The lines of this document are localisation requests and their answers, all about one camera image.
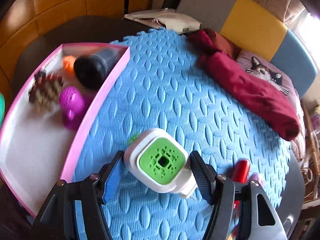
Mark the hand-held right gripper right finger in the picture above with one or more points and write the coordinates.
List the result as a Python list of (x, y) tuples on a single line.
[(200, 177)]

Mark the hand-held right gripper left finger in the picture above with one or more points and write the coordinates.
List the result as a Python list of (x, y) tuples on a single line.
[(113, 177)]

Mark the white green plug-in device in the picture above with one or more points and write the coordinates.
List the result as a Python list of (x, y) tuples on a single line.
[(162, 165)]

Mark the red metallic object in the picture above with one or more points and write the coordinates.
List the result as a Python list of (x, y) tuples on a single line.
[(241, 170)]

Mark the magenta spiky ball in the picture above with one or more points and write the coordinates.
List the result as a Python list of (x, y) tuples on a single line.
[(71, 100)]

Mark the pink-rimmed white tray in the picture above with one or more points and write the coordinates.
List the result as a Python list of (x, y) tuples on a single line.
[(30, 140)]

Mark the black bottle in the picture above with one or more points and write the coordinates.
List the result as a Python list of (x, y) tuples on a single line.
[(90, 67)]

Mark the orange plastic toy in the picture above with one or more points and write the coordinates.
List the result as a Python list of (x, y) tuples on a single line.
[(68, 62)]

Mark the green plastic toy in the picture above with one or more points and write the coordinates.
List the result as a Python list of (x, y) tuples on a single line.
[(1, 107)]

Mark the blue foam mat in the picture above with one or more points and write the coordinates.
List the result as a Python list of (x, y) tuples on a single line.
[(175, 92)]

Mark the dark red cloth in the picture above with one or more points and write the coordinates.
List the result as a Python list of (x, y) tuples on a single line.
[(250, 87)]

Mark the pink patterned blanket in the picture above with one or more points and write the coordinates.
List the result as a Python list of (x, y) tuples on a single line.
[(298, 145)]

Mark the wooden side table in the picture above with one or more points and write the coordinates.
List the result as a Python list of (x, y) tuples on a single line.
[(313, 142)]

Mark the pink cat pillow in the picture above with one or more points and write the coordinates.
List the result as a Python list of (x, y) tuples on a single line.
[(265, 70)]

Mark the pink toy box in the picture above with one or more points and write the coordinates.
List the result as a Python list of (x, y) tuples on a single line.
[(317, 115)]

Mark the beige cloth bag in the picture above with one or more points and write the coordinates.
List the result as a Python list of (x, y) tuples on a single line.
[(170, 20)]

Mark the grey yellow blue headboard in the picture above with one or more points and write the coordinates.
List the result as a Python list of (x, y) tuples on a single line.
[(252, 25)]

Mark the window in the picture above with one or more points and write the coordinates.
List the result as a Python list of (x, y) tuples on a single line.
[(310, 35)]

